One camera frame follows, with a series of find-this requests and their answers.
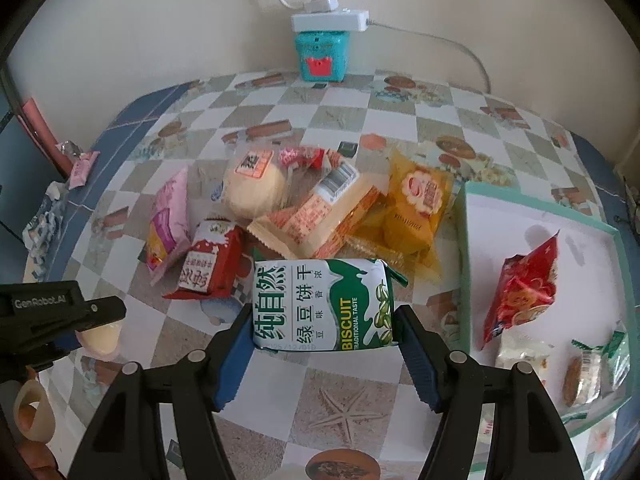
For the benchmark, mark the crumpled blue white wrapper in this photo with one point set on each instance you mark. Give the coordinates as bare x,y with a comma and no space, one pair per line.
44,229

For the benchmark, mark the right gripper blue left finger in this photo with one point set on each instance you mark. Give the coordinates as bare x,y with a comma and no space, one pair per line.
202,384

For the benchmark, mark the small pink candy packet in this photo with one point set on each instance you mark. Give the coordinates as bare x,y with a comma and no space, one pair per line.
82,169

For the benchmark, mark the white crispy snack bag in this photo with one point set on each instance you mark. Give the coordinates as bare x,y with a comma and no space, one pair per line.
516,347

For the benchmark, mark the clear pale yellow cake packet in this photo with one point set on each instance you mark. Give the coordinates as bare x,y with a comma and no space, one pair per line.
101,342

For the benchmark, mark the white tape roll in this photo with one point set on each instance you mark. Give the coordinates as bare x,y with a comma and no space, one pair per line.
33,414

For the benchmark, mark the checkered patterned tablecloth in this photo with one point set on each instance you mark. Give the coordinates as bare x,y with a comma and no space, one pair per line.
294,407

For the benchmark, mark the peach orange wafer packet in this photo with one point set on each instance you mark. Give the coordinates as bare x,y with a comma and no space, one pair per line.
317,227

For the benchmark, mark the pink cake roll packet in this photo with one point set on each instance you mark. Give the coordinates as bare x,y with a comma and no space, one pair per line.
169,237

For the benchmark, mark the teal toy box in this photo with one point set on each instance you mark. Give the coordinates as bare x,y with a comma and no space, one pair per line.
323,56

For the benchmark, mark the clear cracker packet green ends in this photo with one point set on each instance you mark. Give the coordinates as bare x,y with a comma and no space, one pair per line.
595,372

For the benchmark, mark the white power strip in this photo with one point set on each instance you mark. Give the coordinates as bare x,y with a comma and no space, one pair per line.
344,20

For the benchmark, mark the small red candy wrapper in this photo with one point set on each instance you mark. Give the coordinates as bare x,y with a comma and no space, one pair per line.
301,157

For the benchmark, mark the red snack bag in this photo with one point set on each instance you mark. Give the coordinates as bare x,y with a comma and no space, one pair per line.
526,288

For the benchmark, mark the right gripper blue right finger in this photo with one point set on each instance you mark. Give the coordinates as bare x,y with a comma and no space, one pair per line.
451,384

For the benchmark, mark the orange yellow bread packet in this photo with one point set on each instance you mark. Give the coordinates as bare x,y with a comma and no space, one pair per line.
401,226

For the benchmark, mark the white tray with green rim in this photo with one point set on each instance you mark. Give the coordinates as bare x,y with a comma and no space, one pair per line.
593,289

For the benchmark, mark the round steamed cake packet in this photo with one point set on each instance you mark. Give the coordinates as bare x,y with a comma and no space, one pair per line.
255,183

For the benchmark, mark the green biscuit packet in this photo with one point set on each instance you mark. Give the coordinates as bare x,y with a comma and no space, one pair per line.
324,305

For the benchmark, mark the red white milk snack packet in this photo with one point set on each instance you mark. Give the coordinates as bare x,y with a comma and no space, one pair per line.
211,263

